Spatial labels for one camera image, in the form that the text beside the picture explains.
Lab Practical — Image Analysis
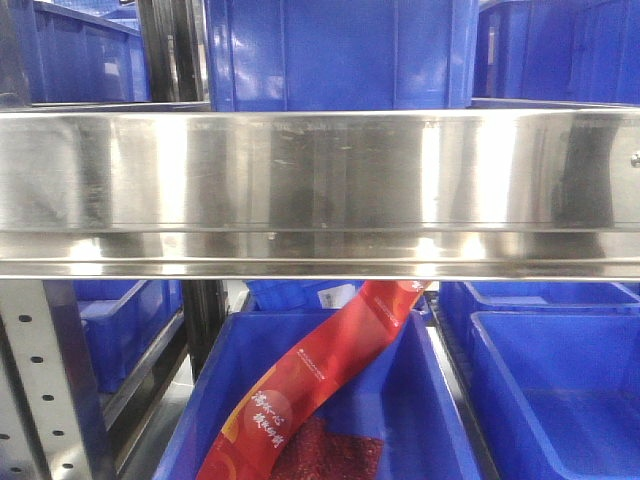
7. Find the dark blue bin rear right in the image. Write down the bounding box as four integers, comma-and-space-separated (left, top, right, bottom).
438, 281, 639, 344

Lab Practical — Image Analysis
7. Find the dark blue bin lower centre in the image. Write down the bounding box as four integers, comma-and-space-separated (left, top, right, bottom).
153, 310, 481, 479

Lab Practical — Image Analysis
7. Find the perforated steel upright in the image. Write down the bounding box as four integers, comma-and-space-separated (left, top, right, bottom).
1, 280, 116, 479

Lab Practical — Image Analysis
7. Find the dark blue bin far left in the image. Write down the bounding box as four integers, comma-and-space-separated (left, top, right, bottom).
72, 280, 182, 393

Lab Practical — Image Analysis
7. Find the dark blue bin upper left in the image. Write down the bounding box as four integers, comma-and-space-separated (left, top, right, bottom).
8, 1, 151, 103

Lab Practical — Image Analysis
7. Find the dark blue bin upper right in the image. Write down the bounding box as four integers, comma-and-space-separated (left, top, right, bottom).
473, 1, 639, 105

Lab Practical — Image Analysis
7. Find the dark blue bin lower right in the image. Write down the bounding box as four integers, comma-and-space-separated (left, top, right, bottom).
470, 312, 639, 479

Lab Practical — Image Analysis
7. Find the dark blue bin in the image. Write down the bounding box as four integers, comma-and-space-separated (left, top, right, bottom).
153, 310, 481, 479
8, 1, 151, 103
438, 281, 639, 344
473, 1, 639, 105
205, 1, 479, 112
470, 312, 639, 479
72, 280, 182, 393
245, 279, 429, 313

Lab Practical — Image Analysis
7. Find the dark blue bin upper centre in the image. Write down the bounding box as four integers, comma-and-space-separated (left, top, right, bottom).
205, 1, 479, 112

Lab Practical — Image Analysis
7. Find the right shelf steel rail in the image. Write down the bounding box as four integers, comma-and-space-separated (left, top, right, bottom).
1, 108, 639, 280

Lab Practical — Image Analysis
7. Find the dark blue bin rear centre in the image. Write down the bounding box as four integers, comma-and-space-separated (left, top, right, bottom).
245, 279, 429, 313

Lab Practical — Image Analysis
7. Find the red snack package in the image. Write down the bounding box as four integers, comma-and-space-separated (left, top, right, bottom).
197, 280, 429, 479

